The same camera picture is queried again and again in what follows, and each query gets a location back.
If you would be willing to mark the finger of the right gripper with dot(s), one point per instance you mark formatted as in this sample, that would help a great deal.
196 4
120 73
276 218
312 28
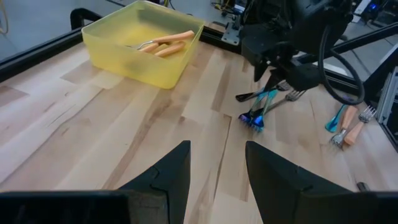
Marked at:
260 68
278 76

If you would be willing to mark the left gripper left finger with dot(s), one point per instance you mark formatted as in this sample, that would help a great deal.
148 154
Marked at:
168 177

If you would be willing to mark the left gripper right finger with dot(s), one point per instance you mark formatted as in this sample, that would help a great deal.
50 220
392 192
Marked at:
280 193

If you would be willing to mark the dark forks group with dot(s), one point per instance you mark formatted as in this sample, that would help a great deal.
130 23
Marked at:
295 95

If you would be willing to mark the iridescent blue-green fork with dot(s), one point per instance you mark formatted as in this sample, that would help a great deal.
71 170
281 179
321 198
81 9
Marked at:
333 124
245 117
258 122

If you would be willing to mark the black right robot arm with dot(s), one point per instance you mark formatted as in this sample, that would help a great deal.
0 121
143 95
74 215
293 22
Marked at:
323 25

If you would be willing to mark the yellow translucent plastic bin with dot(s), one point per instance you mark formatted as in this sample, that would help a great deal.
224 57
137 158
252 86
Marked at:
140 71

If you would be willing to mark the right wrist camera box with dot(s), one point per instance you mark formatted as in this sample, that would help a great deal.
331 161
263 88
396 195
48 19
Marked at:
306 76

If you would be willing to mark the silver metal bracket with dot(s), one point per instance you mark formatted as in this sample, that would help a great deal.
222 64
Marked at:
231 34

